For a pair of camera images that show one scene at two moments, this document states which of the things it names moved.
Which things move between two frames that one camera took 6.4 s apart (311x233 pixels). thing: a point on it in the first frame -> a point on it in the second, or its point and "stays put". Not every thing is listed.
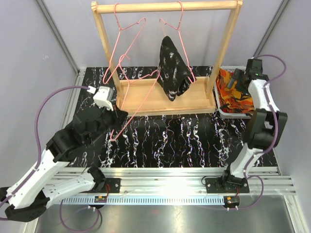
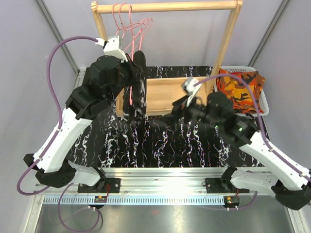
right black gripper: x=238 y=74 -> x=181 y=108
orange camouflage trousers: x=231 y=100 stays put
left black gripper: x=114 y=114 -> x=134 y=71
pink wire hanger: x=111 y=137 -> x=138 y=30
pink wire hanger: x=132 y=46 -> x=117 y=27
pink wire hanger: x=160 y=20 -> x=130 y=99
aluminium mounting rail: x=191 y=180 stays put
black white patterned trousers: x=174 y=74 -> x=134 y=102
